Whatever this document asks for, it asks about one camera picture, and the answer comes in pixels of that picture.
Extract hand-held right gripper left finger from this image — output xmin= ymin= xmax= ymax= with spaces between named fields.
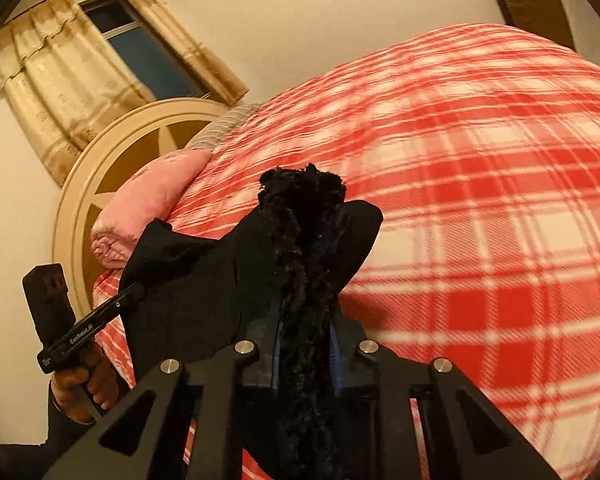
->
xmin=42 ymin=292 xmax=287 ymax=480

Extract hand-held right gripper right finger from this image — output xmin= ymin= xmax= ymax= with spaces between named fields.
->
xmin=329 ymin=316 xmax=562 ymax=480

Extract black pants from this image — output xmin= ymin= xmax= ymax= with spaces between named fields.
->
xmin=118 ymin=162 xmax=385 ymax=480

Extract person's left forearm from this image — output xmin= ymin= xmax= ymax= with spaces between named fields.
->
xmin=0 ymin=392 xmax=103 ymax=480

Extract person's left hand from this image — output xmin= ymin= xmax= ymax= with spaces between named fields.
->
xmin=49 ymin=341 xmax=119 ymax=424

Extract cream wooden headboard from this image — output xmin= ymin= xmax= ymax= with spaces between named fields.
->
xmin=52 ymin=97 xmax=232 ymax=322

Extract pink pillow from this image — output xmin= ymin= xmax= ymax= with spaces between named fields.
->
xmin=90 ymin=149 xmax=214 ymax=272

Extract red plaid blanket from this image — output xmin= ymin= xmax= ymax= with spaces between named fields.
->
xmin=91 ymin=22 xmax=600 ymax=480

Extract beige curtain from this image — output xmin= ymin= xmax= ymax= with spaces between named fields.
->
xmin=0 ymin=0 xmax=251 ymax=189

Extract grey striped pillow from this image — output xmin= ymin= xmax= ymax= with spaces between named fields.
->
xmin=184 ymin=102 xmax=265 ymax=152

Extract window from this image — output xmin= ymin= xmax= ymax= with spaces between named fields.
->
xmin=79 ymin=0 xmax=214 ymax=104

